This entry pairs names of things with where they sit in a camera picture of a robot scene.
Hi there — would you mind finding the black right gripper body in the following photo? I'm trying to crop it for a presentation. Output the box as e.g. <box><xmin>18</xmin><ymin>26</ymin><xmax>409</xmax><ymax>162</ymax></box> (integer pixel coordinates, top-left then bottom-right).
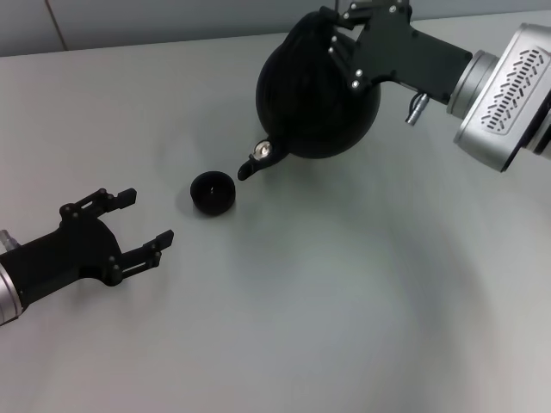
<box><xmin>350</xmin><ymin>0</ymin><xmax>474</xmax><ymax>104</ymax></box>

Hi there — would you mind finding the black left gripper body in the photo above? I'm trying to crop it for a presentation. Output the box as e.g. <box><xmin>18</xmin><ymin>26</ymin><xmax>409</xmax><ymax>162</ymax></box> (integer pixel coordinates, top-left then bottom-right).
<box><xmin>0</xmin><ymin>202</ymin><xmax>123</xmax><ymax>307</ymax></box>

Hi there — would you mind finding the black round teapot with handle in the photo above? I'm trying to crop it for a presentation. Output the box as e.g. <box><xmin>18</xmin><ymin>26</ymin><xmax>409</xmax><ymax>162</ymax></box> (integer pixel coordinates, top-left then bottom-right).
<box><xmin>235</xmin><ymin>10</ymin><xmax>383</xmax><ymax>182</ymax></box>

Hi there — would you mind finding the small dark teacup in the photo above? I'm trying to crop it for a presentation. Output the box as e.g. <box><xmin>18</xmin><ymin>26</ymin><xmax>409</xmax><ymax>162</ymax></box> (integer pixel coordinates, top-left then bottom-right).
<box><xmin>189</xmin><ymin>170</ymin><xmax>237</xmax><ymax>216</ymax></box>

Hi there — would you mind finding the silver right gripper cable plug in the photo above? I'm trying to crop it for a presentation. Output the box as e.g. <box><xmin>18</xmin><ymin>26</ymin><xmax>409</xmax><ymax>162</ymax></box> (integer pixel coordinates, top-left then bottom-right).
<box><xmin>404</xmin><ymin>92</ymin><xmax>431</xmax><ymax>126</ymax></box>

